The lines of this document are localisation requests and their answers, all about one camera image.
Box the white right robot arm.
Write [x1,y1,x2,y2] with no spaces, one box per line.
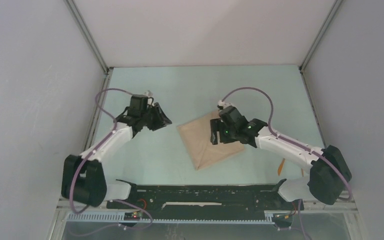
[210,100,352,209]

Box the beige cloth napkin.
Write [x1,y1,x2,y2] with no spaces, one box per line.
[177,110,245,171]

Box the aluminium corner frame post right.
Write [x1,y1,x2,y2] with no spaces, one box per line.
[299,0,345,73]

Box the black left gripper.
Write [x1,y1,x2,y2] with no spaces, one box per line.
[140,102,172,132]

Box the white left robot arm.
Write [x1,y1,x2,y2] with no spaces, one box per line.
[61,91,172,214]

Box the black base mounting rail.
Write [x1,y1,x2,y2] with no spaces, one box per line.
[106,183,305,221]

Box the orange plastic knife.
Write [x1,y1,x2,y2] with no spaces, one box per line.
[277,158,286,176]

